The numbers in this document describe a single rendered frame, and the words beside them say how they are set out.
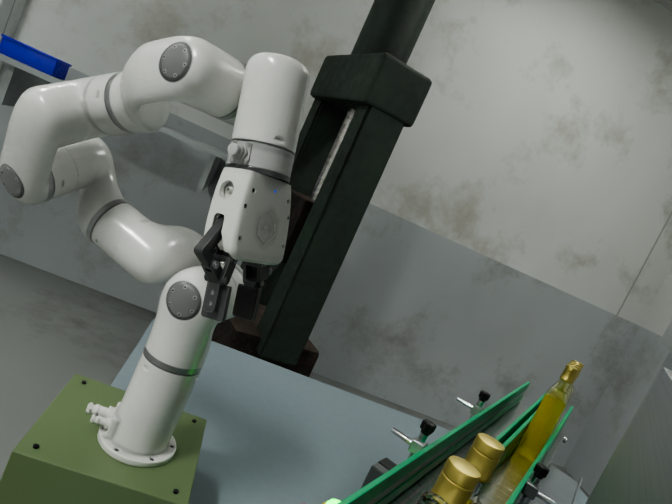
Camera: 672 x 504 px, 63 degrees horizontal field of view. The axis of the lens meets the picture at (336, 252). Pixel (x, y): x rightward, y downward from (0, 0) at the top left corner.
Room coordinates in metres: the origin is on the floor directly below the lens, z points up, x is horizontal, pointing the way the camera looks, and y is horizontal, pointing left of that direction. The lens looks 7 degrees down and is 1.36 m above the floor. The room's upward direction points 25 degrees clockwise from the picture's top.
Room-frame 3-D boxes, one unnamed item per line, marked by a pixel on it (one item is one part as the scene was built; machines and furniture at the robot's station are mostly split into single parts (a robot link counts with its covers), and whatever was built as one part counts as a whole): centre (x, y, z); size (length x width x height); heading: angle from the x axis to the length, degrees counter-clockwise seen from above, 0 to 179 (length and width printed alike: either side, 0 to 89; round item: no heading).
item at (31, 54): (3.03, 1.95, 1.27); 0.31 x 0.21 x 0.10; 101
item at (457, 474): (0.51, -0.20, 1.14); 0.04 x 0.04 x 0.04
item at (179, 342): (0.84, 0.16, 1.07); 0.13 x 0.10 x 0.16; 168
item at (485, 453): (0.61, -0.25, 1.14); 0.04 x 0.04 x 0.04
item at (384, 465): (1.14, -0.32, 0.79); 0.08 x 0.08 x 0.08; 62
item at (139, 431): (0.83, 0.18, 0.92); 0.16 x 0.13 x 0.15; 107
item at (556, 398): (1.49, -0.72, 1.02); 0.06 x 0.06 x 0.28; 62
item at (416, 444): (1.03, -0.28, 0.94); 0.07 x 0.04 x 0.13; 62
